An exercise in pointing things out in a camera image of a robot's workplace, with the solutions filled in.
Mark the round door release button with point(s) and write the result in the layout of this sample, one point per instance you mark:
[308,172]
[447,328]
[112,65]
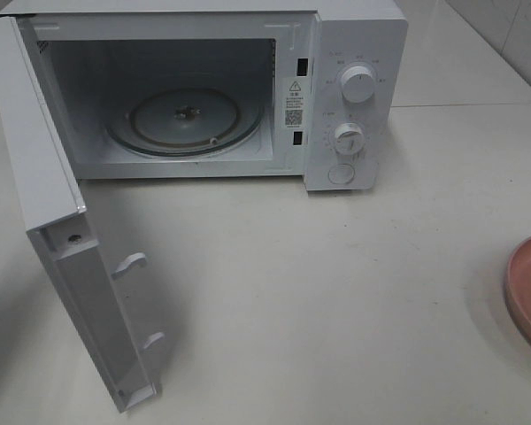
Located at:
[341,174]

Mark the white timer knob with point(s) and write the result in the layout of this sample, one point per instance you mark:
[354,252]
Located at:
[349,139]

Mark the white microwave door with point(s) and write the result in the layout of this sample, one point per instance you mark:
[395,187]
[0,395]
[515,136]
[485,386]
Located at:
[57,222]

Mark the pink round plate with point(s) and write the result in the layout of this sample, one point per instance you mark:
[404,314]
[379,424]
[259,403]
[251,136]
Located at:
[517,288]

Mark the glass microwave turntable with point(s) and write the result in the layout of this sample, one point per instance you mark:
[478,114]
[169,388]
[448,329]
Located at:
[182,123]

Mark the upper white power knob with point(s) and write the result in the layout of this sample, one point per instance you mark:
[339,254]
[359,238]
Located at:
[357,83]

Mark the white microwave oven body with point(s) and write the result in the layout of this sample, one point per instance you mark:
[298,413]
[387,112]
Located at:
[105,55]

